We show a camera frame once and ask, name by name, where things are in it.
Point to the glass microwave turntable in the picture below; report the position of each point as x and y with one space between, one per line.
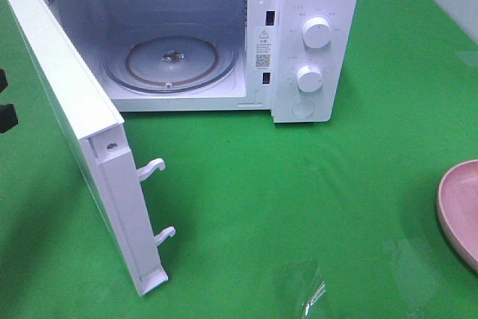
174 57

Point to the clear tape patch right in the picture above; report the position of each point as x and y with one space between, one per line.
412 265

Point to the clear tape patch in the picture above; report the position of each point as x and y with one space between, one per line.
412 265
300 290

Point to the white microwave oven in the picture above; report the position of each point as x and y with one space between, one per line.
265 75

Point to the white microwave door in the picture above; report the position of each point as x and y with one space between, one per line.
94 130

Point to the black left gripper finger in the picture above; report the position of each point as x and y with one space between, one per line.
8 117
3 80

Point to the pink round plate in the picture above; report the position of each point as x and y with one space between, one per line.
457 210

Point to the round white door button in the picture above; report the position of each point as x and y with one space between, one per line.
303 109

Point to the white microwave knob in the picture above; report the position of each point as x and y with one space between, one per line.
316 32
309 79

